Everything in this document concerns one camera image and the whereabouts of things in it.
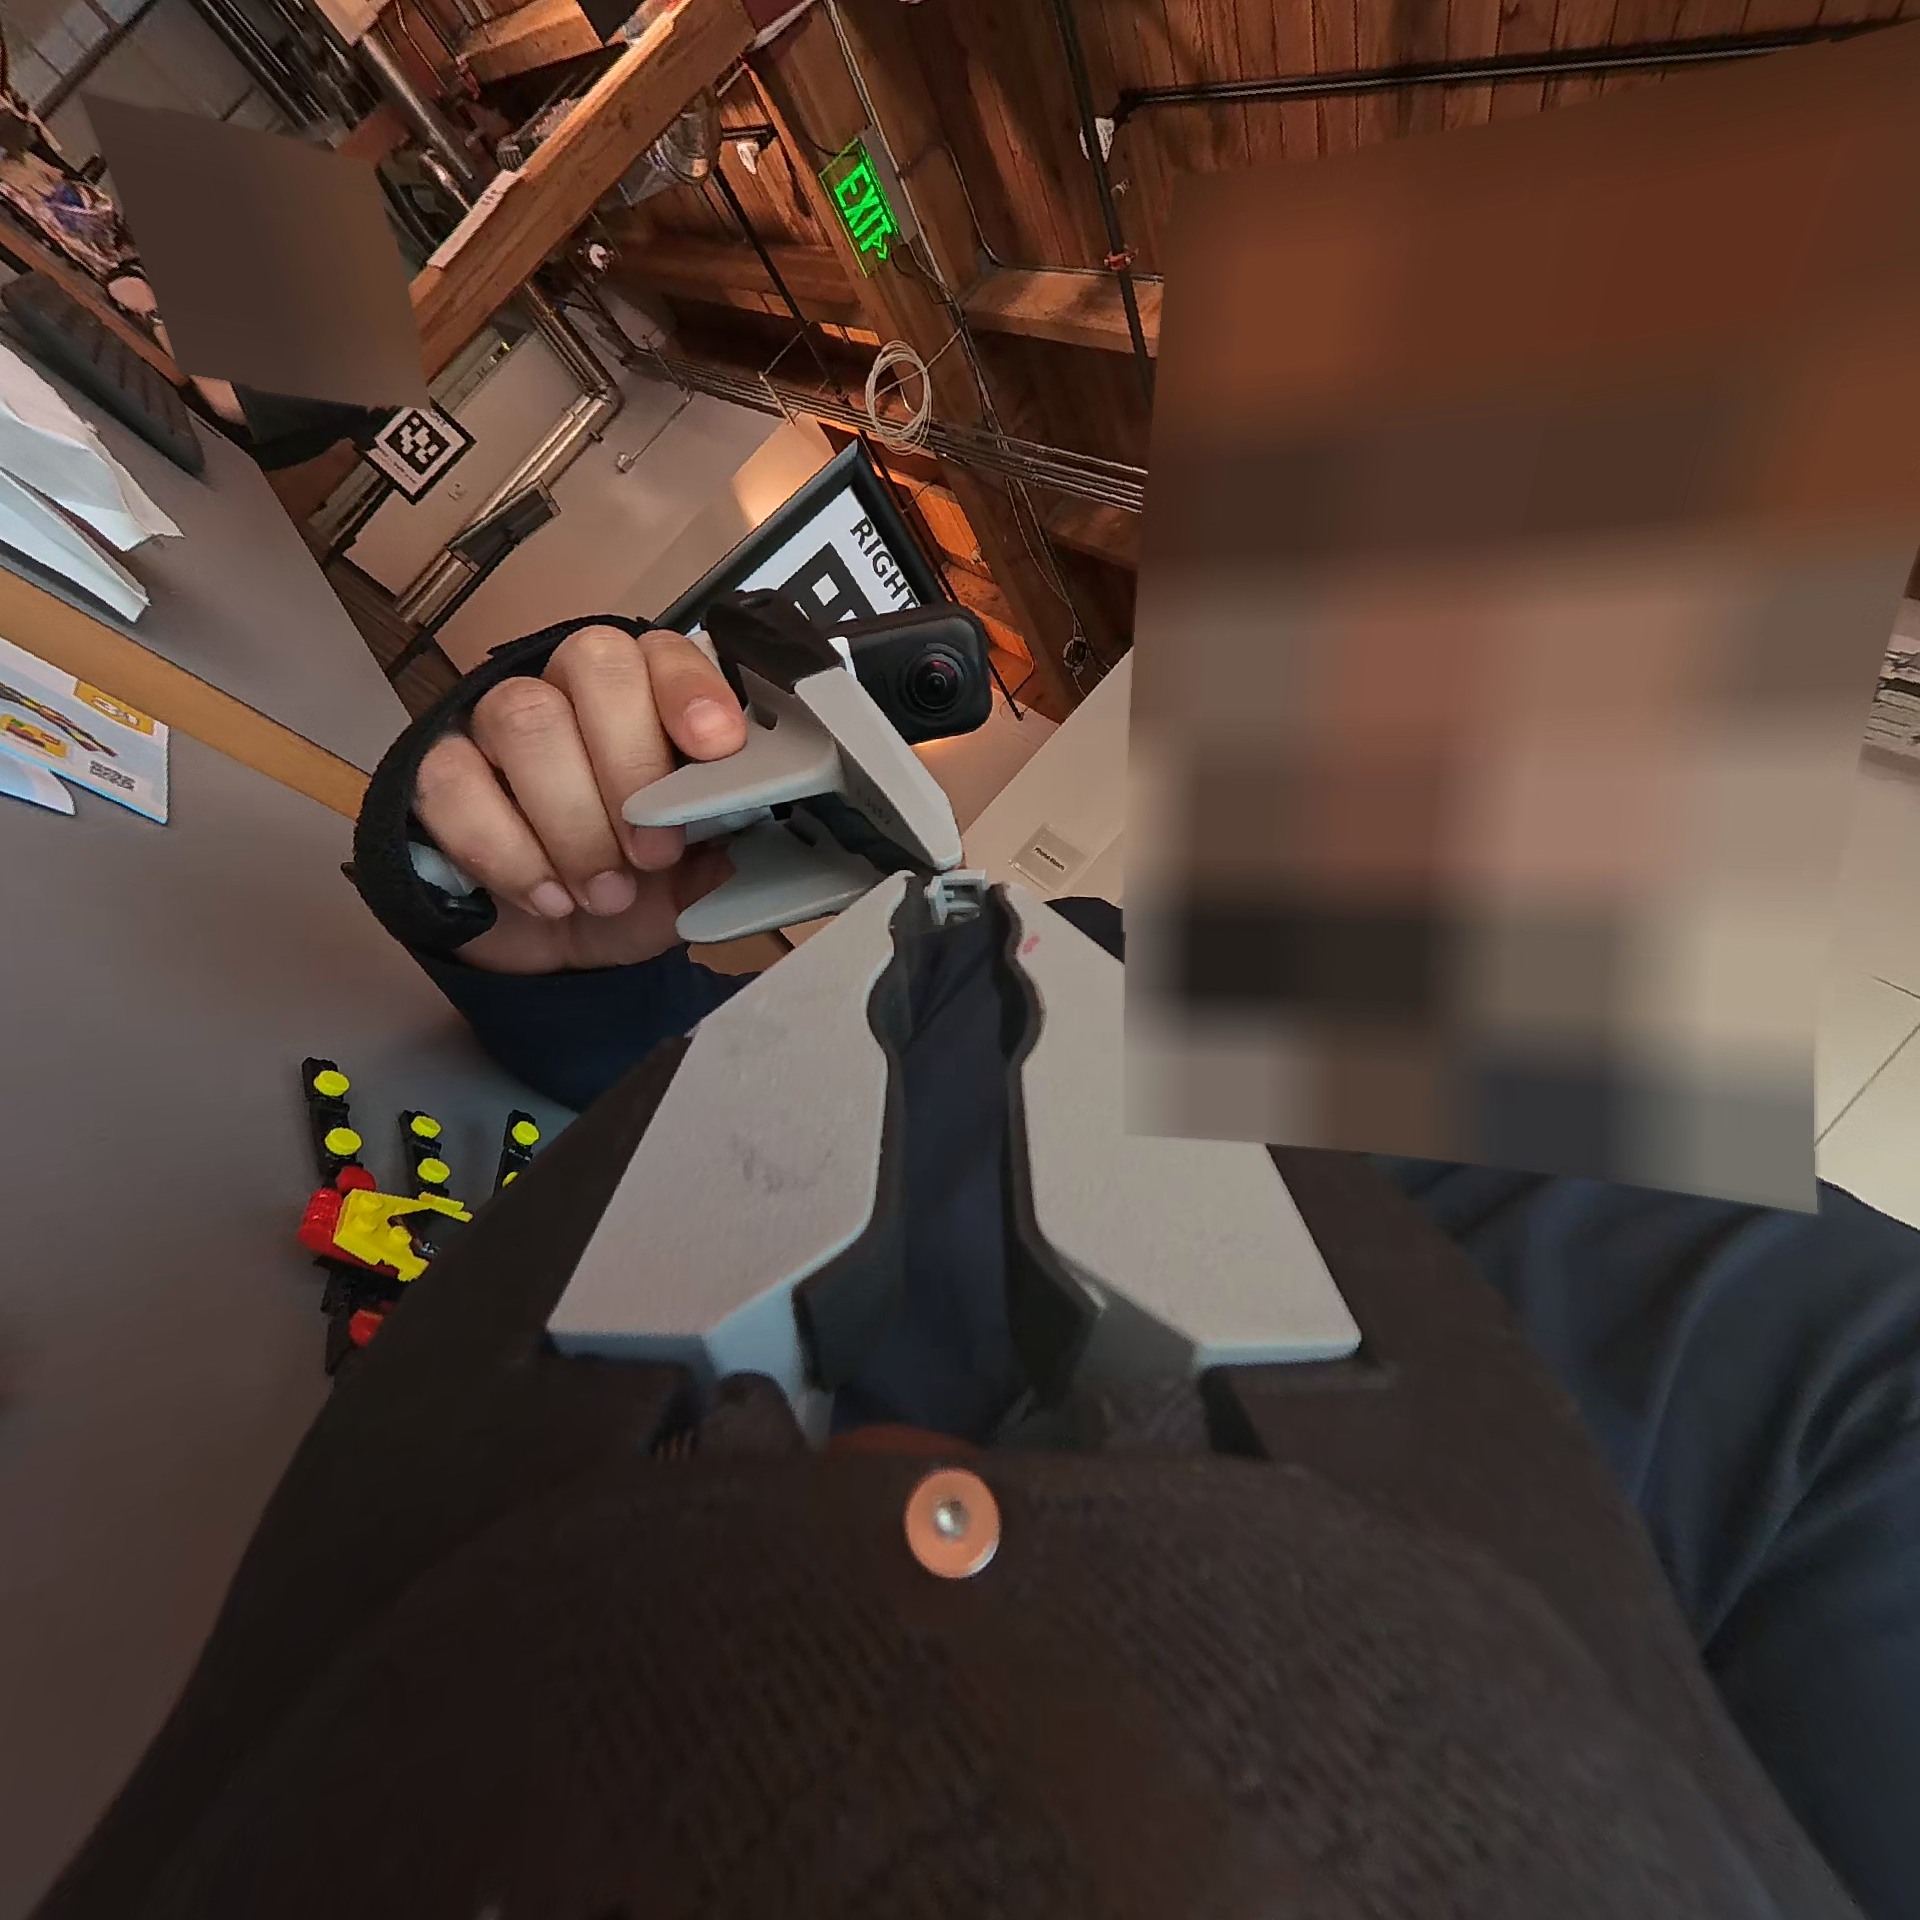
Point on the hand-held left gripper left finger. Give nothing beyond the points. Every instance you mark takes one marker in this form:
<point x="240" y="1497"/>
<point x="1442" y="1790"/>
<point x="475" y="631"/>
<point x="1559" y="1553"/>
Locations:
<point x="721" y="1170"/>

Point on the person's navy torso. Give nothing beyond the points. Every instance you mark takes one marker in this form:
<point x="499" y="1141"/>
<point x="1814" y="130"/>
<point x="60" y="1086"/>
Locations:
<point x="1723" y="1425"/>

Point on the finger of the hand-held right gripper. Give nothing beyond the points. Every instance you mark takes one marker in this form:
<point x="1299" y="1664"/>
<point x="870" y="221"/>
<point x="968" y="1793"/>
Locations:
<point x="878" y="751"/>
<point x="779" y="896"/>

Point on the black keyboard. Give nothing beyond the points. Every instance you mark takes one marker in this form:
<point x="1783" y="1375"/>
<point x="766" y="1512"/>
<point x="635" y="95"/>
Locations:
<point x="105" y="369"/>

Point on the person's right hand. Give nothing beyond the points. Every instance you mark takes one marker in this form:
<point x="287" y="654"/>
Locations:
<point x="556" y="796"/>

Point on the small grey lego piece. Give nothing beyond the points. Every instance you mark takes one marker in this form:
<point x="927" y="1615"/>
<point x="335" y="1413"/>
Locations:
<point x="955" y="896"/>

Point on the white paper sheets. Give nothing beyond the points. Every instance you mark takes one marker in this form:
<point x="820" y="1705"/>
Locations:
<point x="67" y="495"/>

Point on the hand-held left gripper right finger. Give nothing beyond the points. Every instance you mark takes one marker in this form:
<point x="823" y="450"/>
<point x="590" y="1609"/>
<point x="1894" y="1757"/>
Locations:
<point x="1185" y="1244"/>

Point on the person's right forearm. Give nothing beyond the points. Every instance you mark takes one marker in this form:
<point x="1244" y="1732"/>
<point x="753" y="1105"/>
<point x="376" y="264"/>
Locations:
<point x="600" y="1037"/>

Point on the black yellow lego spider model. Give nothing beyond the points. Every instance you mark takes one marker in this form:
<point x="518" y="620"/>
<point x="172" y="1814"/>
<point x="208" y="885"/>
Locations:
<point x="376" y="1230"/>

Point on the folded light blue instruction booklet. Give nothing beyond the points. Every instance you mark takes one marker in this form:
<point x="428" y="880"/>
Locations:
<point x="90" y="734"/>

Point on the black white marker tag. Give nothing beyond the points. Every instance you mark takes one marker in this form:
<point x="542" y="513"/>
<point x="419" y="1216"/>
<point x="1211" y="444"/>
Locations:
<point x="416" y="449"/>

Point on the green exit sign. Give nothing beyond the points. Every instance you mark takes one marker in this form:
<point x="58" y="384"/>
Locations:
<point x="860" y="206"/>

